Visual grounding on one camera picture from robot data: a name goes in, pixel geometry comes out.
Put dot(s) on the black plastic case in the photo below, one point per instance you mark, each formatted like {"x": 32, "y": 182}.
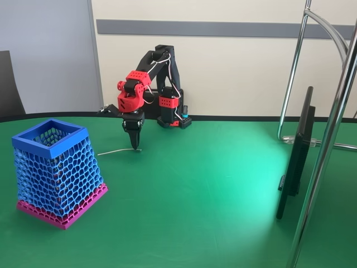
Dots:
{"x": 152, "y": 110}

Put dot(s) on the green table cloth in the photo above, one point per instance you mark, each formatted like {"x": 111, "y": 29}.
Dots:
{"x": 181, "y": 201}

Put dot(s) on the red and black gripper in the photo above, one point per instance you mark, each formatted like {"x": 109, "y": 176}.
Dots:
{"x": 133, "y": 124}

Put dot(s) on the chrome tube stand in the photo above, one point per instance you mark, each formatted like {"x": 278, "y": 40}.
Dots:
{"x": 320, "y": 156}

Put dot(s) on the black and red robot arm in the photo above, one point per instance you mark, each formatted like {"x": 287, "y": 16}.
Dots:
{"x": 170, "y": 111}

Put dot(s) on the clear plastic foot cap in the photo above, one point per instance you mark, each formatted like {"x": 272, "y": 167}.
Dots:
{"x": 290, "y": 139}

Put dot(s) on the grey wall rail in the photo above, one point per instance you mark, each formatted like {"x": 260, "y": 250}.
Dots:
{"x": 223, "y": 28}

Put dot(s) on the blue and pink lattice basket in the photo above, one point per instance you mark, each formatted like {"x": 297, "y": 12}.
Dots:
{"x": 69, "y": 173}

